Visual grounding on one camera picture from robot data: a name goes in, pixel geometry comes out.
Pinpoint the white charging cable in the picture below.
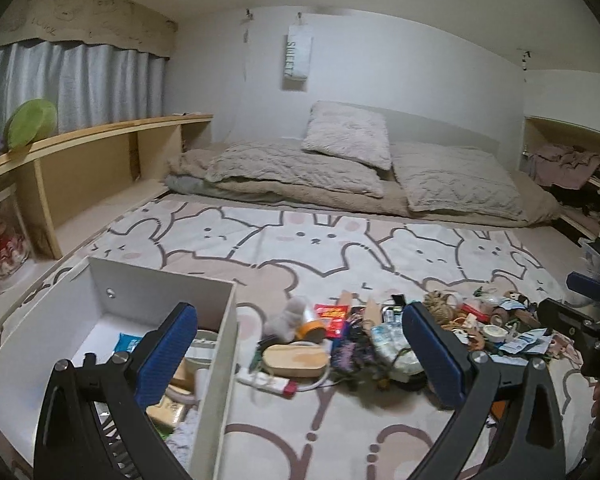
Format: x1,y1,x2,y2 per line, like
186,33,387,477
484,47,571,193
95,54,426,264
235,358,336,401

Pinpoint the beige quilted pillow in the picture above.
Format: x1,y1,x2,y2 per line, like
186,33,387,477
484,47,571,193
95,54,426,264
391,142,526,221

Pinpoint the blue foil sachet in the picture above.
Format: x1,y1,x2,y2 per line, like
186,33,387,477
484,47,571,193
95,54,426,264
114,333,143,354

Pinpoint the red card packet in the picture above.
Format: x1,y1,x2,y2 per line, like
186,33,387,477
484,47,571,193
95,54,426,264
314,304,349,339

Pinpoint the pile of clothes in closet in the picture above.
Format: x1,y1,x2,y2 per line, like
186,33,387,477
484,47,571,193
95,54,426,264
524,143,600,223

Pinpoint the white plush toy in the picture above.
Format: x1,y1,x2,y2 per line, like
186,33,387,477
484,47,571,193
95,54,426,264
263,297,306,344

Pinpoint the red dress doll in case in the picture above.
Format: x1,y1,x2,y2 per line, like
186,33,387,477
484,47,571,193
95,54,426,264
0,184,34,292

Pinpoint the oval wooden box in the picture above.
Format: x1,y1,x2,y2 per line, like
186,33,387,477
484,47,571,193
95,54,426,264
262,342,329,378

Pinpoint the fluffy cream pillow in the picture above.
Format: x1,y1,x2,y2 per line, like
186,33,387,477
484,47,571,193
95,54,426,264
301,101,392,171

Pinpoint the white storage box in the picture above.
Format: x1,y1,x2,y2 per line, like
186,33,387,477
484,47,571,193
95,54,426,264
0,258,238,479

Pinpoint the floral fabric pouch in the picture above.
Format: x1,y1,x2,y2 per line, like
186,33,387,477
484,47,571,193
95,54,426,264
370,322,424,382

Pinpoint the red clothespin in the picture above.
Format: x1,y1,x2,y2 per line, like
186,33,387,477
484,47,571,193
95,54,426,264
283,380,298,399

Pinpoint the grey blue curtain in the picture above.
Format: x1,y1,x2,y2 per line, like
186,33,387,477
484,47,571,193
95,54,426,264
0,40,166,133

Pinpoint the jute twine ball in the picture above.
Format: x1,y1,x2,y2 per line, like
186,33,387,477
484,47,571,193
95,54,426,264
422,290,457,325

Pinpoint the beige folded quilt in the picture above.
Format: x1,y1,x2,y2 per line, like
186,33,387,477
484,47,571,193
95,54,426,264
166,141,385,200

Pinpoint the green plush toy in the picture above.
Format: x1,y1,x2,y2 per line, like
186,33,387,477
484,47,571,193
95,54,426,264
4,99,57,151

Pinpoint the wooden bedside shelf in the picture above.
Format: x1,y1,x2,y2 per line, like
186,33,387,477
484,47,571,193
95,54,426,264
0,114,212,282

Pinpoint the bunny print blanket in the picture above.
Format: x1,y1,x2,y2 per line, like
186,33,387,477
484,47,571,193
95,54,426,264
0,194,596,480

